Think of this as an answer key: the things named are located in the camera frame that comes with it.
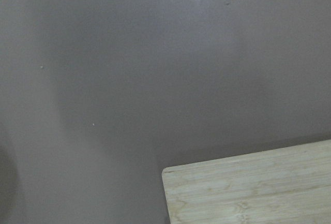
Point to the wooden cutting board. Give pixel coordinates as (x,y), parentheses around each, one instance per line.
(285,185)

